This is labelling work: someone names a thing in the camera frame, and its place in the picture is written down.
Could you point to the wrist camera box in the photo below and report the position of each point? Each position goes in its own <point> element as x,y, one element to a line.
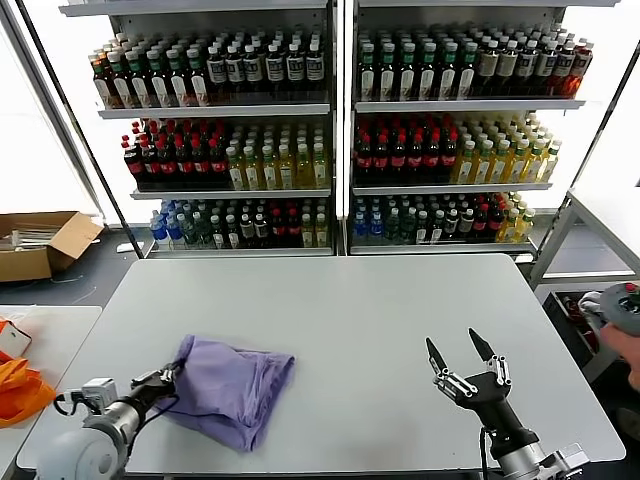
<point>97,391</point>
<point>567,457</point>

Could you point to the metal shelf unit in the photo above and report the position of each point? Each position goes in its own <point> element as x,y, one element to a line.
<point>214,111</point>
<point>469,106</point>

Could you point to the dark bottle beige label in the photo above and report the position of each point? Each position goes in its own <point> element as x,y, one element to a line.
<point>488,67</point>
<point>508,66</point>

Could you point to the bystander hand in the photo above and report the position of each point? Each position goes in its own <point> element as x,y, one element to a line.
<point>630,355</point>

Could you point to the small white floor object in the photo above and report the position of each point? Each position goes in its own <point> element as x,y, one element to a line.
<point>124,247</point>

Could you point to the purple t-shirt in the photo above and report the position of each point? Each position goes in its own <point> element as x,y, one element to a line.
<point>235,390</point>

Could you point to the blue water bottle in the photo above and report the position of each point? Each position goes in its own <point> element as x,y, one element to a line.
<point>159,230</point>
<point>173,232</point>
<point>360,229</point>
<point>374,229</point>

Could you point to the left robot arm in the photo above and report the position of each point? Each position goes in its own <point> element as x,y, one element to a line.
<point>80,450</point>

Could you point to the dark bottle grey label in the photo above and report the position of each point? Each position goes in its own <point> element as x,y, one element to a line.
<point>314,69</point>
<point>253,71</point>
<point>527,66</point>
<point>547,66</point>
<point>234,71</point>
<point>294,70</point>
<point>274,70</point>
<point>216,72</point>

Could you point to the grey metal frame table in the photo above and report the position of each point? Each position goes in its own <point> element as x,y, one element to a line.
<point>589,274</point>

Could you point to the orange cloth bag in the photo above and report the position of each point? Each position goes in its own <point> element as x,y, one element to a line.
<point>19,395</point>

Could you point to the yellow drink bottle green label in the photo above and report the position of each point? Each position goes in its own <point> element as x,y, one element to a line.
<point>321,232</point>
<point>320,170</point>
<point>534,166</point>
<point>465,167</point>
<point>285,171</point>
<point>524,227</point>
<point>500,166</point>
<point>269,171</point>
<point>234,172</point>
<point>549,166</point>
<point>509,229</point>
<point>251,172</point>
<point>303,170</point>
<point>483,167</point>
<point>307,234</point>
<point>516,166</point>

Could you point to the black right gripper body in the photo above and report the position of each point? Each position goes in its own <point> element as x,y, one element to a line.
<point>495,415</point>

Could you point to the dark shoe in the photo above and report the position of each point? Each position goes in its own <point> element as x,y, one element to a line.
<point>629,417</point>

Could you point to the green clear bottle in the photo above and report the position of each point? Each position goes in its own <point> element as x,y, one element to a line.
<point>407,227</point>
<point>392,227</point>
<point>189,232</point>

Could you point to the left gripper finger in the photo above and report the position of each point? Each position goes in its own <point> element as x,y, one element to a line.
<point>169,370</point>
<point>173,381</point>

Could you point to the dark tea bottle green cap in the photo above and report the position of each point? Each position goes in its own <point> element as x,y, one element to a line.
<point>387,75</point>
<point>448,74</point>
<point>139,85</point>
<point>198,84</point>
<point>427,74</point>
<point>178,84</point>
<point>120,85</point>
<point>407,75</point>
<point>367,75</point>
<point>467,73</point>
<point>158,85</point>

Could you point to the cola bottle red cap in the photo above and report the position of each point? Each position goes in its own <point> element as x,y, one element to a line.
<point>480,224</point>
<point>364,160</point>
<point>200,163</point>
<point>133,165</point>
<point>278,229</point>
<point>380,160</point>
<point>431,159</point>
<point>183,164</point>
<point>217,163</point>
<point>448,158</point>
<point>414,159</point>
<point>166,164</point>
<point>149,164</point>
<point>293,229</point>
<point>397,160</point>
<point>495,222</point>

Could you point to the black diagonal frame pole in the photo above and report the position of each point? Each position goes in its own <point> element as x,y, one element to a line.
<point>590,150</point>
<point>76,120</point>

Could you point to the dark bottle blue label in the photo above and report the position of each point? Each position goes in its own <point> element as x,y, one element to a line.
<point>564,67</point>

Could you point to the black storage crate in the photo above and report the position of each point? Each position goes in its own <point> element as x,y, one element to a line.
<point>559,310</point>

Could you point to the red drink bottle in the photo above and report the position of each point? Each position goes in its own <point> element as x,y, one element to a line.
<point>581,70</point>

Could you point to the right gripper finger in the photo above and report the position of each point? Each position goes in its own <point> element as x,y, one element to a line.
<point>450,382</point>
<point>500,367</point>

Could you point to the grey diagonal frame beam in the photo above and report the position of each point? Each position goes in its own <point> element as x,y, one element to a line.
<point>75,167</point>

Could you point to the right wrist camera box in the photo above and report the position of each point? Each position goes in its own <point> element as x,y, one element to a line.
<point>567,457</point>

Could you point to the open cardboard box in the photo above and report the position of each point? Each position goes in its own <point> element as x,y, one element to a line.
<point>29,262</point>

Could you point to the dark bottle white cap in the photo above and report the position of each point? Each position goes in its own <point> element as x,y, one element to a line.
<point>260,231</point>
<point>217,234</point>
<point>422,230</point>
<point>232,234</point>
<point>466,225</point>
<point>246,231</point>
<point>451,226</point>
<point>437,230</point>

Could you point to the red tea bottle white label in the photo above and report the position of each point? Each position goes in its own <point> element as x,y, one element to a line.
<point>101,87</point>

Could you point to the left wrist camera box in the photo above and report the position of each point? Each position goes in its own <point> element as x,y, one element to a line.
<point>97,391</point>

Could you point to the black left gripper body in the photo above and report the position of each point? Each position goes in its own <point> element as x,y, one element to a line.
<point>152,390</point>

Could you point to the red packaged item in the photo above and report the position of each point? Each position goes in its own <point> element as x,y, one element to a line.
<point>574,312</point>

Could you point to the small white orange box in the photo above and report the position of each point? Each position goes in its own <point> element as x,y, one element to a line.
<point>16,342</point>

